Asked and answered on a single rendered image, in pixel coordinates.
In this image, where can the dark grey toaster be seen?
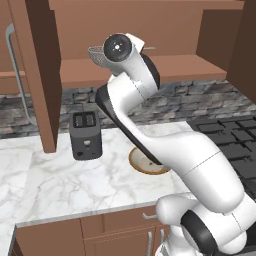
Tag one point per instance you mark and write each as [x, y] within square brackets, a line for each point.
[86, 140]

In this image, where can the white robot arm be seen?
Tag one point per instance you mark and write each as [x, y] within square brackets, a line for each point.
[200, 166]

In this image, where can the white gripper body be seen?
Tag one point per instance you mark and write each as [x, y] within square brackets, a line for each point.
[139, 42]

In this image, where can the white bowl with golden rim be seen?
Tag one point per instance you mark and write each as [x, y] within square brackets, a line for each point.
[141, 163]

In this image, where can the black hob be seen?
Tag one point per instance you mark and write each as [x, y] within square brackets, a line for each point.
[233, 140]

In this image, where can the brown drawer front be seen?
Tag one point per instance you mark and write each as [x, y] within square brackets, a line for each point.
[123, 219]

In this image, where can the wide brown base cupboard door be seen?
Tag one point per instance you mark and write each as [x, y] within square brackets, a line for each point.
[50, 238]

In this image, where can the brown wall cabinet with shelf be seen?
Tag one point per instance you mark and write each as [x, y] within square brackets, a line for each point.
[186, 68]

